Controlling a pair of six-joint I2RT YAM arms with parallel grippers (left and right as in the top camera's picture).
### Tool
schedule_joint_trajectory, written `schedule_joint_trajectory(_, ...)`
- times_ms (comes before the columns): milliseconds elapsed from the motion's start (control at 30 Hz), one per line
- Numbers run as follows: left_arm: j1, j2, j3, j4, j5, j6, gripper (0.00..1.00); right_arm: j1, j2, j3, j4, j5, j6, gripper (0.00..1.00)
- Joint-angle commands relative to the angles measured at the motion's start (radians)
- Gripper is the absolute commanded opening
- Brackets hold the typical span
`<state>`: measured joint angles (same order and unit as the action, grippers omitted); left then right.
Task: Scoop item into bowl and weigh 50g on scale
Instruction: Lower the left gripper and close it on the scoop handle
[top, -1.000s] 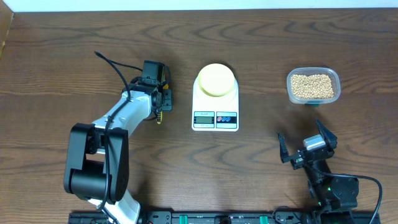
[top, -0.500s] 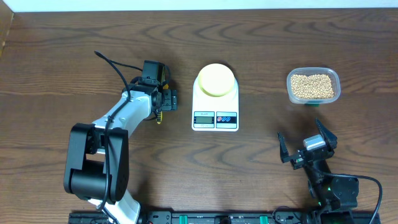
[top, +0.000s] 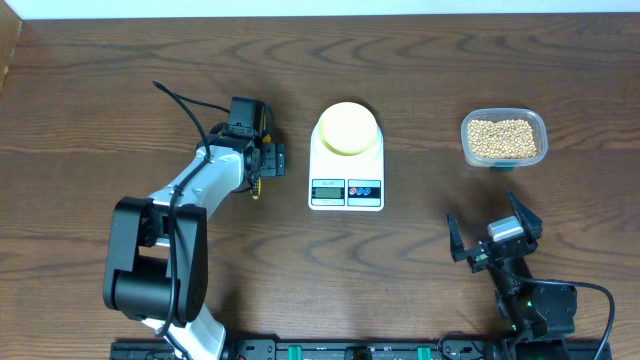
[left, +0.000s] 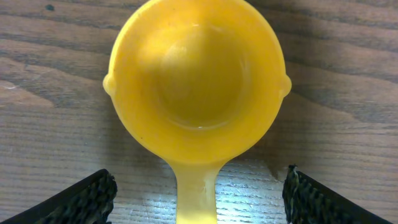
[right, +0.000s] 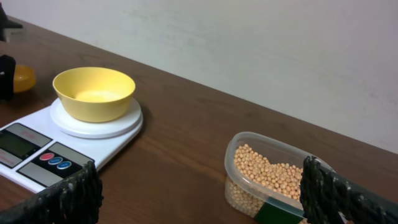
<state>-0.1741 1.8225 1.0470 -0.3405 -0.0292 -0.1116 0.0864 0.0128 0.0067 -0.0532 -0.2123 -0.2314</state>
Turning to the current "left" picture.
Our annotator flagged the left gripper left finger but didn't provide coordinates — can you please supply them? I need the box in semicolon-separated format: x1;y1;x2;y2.
1;169;118;224

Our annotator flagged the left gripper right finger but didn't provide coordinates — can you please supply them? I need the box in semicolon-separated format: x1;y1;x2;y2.
282;165;392;224

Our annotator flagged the yellow measuring scoop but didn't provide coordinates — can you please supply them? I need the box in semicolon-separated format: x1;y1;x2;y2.
103;0;292;223

